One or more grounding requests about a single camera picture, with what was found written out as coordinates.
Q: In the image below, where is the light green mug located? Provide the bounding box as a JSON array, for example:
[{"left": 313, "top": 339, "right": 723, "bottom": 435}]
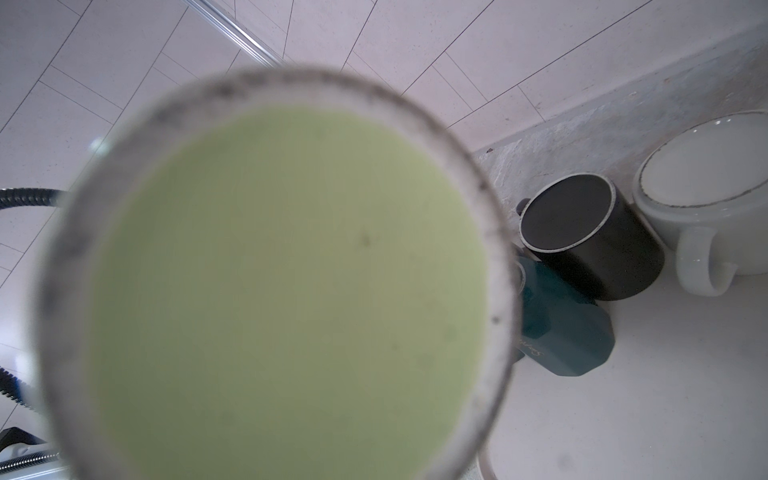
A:
[{"left": 32, "top": 67, "right": 521, "bottom": 479}]

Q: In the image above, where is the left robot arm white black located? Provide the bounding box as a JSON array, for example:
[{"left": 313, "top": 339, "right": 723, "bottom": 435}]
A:
[{"left": 1, "top": 427, "right": 70, "bottom": 479}]

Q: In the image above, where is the black mug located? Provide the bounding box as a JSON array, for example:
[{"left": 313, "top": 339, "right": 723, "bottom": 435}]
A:
[{"left": 516, "top": 173, "right": 665, "bottom": 301}]

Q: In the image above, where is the dark green mug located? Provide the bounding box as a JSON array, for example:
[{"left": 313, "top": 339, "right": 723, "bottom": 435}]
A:
[{"left": 517, "top": 256, "right": 615, "bottom": 377}]

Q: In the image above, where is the white mug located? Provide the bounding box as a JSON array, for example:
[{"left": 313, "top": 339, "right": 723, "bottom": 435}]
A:
[{"left": 632, "top": 111, "right": 767, "bottom": 297}]

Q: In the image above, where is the beige rectangular tray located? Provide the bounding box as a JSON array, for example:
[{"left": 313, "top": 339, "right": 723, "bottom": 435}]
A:
[{"left": 486, "top": 269, "right": 767, "bottom": 479}]

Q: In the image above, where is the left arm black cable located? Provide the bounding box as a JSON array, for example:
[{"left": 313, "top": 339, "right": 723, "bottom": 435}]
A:
[{"left": 0, "top": 187, "right": 67, "bottom": 415}]

